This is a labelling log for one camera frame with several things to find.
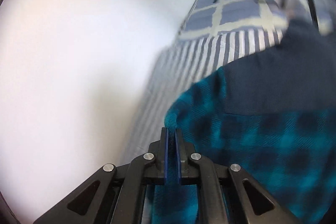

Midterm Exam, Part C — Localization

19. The teal plaid fleece jacket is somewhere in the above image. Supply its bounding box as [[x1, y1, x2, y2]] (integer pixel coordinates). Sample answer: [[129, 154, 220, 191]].
[[146, 19, 336, 224]]

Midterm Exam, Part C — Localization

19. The blue white striped quilt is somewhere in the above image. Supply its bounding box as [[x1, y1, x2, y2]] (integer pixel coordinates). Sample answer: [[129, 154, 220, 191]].
[[121, 28, 283, 163]]

